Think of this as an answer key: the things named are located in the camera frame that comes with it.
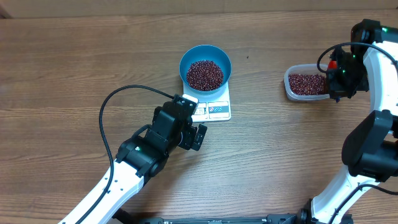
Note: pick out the teal blue bowl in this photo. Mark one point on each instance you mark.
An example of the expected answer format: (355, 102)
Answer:
(205, 52)

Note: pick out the white digital kitchen scale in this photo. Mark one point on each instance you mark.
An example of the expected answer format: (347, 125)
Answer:
(211, 107)

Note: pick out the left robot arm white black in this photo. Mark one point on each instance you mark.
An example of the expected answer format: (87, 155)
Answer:
(140, 158)

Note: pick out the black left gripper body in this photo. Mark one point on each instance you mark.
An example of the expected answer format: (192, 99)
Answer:
(186, 140)

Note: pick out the red measuring scoop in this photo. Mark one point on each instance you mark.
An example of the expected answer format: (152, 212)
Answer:
(332, 65)

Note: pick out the clear plastic container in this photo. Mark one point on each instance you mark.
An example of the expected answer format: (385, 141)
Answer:
(307, 69)

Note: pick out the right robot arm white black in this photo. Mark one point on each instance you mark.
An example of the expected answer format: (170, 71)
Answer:
(368, 158)

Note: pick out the red beans in bowl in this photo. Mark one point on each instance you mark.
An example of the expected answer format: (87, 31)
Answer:
(204, 75)

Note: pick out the red adzuki beans pile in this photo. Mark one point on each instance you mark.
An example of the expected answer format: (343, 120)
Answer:
(302, 84)

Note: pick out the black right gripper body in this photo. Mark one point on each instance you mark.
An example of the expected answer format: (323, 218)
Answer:
(353, 78)

